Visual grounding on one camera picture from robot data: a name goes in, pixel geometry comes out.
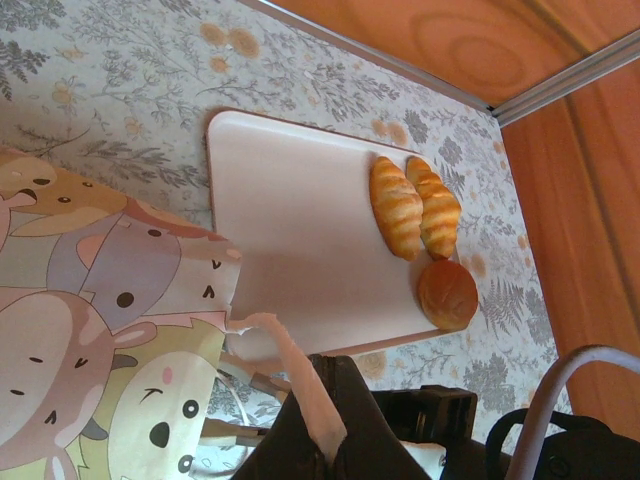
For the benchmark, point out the pale pink plastic tray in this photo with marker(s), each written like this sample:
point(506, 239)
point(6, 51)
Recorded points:
point(300, 225)

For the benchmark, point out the aluminium back frame rail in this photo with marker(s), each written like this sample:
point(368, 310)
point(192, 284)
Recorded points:
point(400, 69)

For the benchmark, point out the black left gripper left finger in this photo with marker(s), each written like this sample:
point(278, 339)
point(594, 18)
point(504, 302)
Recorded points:
point(290, 450)

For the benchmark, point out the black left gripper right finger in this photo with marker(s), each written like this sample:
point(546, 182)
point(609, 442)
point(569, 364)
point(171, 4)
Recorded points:
point(365, 450)

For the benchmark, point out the aluminium right frame post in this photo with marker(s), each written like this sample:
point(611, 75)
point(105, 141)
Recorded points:
point(575, 80)

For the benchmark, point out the cartoon animal paper bag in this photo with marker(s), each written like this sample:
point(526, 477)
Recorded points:
point(100, 300)

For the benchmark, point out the floral patterned tablecloth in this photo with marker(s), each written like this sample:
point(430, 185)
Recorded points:
point(150, 75)

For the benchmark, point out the golden fake croissant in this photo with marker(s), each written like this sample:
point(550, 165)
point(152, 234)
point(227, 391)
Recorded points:
point(395, 210)
point(437, 210)

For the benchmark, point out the round brown fake bun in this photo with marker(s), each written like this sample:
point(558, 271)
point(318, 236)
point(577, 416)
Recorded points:
point(447, 295)

